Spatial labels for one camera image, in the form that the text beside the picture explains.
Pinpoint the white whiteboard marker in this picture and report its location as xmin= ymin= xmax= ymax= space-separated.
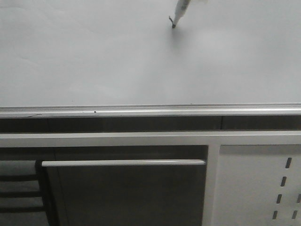
xmin=169 ymin=0 xmax=191 ymax=29

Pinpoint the dark chair backrest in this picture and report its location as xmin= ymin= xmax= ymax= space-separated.
xmin=0 ymin=160 xmax=49 ymax=226

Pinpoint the white whiteboard with aluminium frame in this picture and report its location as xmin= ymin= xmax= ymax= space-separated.
xmin=0 ymin=0 xmax=301 ymax=118

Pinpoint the white horizontal rail bar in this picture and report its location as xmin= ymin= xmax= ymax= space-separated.
xmin=41 ymin=159 xmax=206 ymax=167

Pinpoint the white metal stand frame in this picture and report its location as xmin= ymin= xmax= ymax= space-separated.
xmin=0 ymin=131 xmax=301 ymax=226

